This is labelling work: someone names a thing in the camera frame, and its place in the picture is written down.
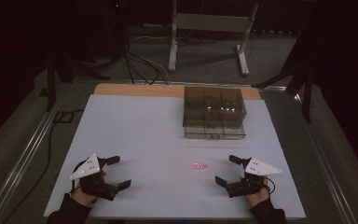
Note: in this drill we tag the translucent grey drawer organizer box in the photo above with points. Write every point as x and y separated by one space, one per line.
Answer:
214 112

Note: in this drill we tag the white table mat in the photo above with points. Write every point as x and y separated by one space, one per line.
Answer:
155 140

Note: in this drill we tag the aluminium frame rail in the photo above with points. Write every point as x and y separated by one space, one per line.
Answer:
24 155
326 161
180 83

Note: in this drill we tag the white metal stand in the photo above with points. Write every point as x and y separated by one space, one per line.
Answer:
209 23

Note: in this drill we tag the small red round item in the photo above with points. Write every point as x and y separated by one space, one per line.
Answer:
199 166

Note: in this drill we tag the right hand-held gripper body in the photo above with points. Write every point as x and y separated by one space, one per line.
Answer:
259 169

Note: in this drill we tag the black tripod stand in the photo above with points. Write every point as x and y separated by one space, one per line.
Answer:
51 81
306 81

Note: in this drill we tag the person's left hand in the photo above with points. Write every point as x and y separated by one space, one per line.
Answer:
82 196

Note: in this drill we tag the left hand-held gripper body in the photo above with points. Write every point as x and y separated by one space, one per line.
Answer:
87 168

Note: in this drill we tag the person's right hand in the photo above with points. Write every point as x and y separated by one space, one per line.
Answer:
258 197

